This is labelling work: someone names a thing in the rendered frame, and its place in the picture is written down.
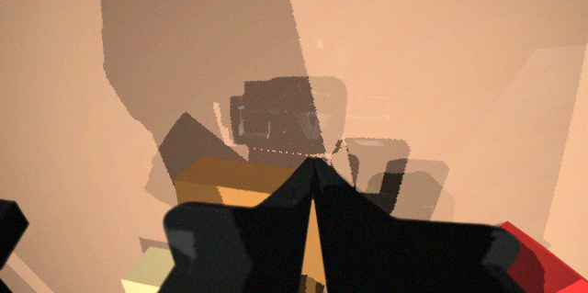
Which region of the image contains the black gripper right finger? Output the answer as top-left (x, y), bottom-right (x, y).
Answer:
top-left (313, 158), bottom-right (521, 293)

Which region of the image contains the red block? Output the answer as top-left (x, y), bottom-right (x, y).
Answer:
top-left (499, 221), bottom-right (588, 293)

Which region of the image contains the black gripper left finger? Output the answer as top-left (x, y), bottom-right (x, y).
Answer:
top-left (163, 157), bottom-right (315, 293)

